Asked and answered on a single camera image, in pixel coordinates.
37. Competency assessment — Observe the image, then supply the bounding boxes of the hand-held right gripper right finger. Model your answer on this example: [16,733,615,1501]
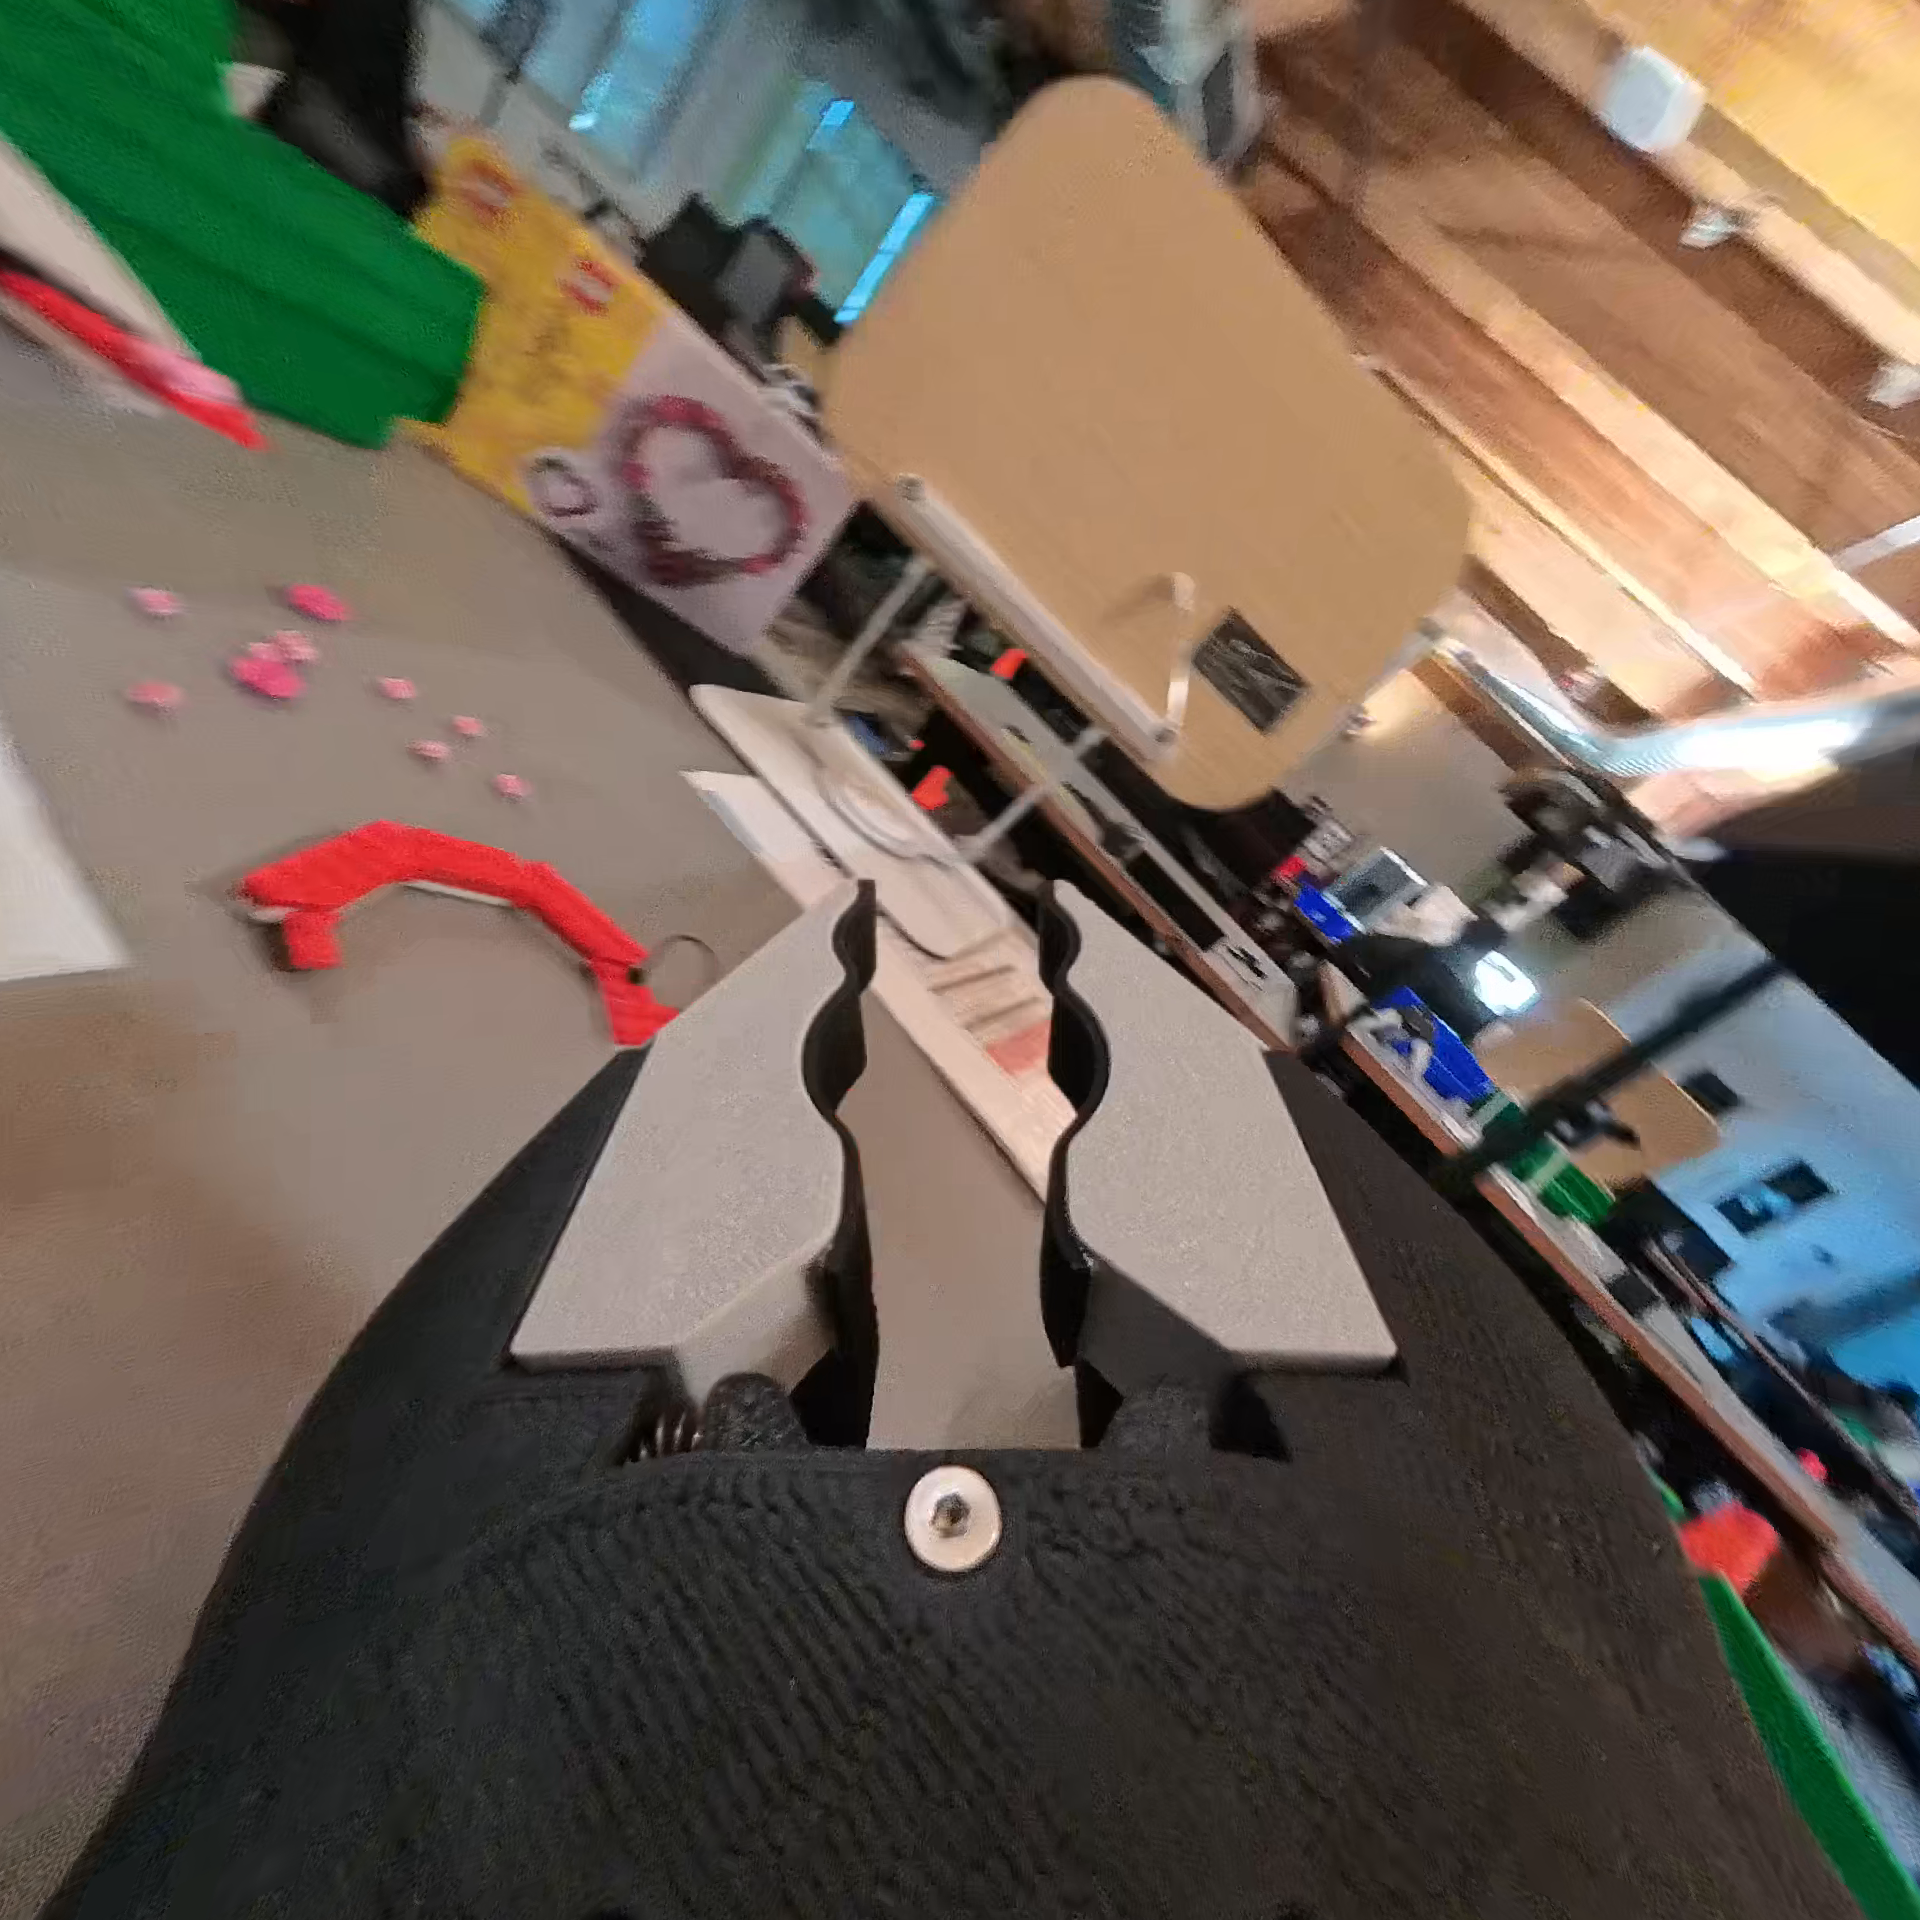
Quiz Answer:
[1039,880,1403,1448]

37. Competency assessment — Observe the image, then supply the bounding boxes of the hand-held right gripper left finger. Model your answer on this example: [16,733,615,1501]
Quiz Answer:
[509,880,881,1451]

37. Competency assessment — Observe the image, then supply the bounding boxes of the group of pink lego studs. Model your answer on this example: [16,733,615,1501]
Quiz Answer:
[125,586,535,802]

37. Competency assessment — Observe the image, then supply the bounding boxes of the lego set box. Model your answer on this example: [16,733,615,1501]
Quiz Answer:
[401,132,861,659]

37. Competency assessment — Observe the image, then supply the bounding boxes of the small hanging wooden panel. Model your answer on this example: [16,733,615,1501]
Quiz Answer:
[1477,996,1727,1196]

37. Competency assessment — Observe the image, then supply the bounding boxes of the green baseplate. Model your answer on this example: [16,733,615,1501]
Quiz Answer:
[0,0,489,453]

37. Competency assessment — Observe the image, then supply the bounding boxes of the red lego heart frame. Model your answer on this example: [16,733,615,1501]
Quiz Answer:
[237,821,682,1049]

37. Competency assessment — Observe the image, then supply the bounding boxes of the silver ventilation duct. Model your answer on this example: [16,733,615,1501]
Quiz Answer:
[1433,646,1920,799]

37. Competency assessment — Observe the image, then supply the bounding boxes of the white wall device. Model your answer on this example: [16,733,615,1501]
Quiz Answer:
[1595,47,1711,154]

